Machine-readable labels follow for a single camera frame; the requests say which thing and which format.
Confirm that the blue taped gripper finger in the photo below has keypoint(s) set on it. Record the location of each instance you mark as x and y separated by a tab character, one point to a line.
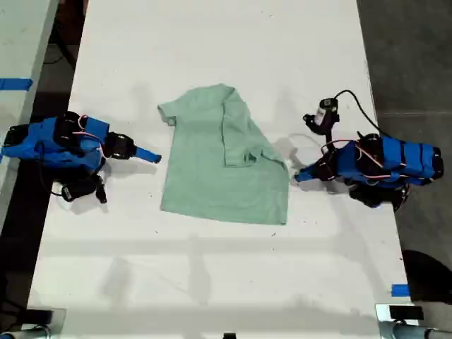
146	157
306	171
146	152
306	177

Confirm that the pale green T-shirt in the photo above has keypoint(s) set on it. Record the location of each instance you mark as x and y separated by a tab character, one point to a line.
219	183

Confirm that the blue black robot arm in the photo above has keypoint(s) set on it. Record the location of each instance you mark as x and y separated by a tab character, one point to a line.
406	159
42	144

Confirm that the long blue tape strip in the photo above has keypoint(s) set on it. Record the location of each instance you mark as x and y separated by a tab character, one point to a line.
16	84

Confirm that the white side table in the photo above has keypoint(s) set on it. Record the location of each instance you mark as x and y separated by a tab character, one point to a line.
21	42

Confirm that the short blue tape strip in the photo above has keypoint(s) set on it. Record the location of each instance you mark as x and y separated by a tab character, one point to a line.
400	290

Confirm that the silver metal clamp plate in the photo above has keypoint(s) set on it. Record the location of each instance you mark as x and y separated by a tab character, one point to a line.
58	323
383	319

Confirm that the wide black box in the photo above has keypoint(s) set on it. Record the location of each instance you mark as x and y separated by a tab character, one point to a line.
406	312

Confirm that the small black edge clip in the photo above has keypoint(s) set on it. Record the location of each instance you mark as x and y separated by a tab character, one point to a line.
229	335

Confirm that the small black box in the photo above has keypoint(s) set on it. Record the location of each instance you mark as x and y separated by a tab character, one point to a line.
39	316

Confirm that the short black camera stalk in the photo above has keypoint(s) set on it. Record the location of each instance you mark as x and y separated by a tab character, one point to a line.
100	190
330	135

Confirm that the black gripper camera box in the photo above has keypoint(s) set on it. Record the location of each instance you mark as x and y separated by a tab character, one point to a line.
77	191
323	114

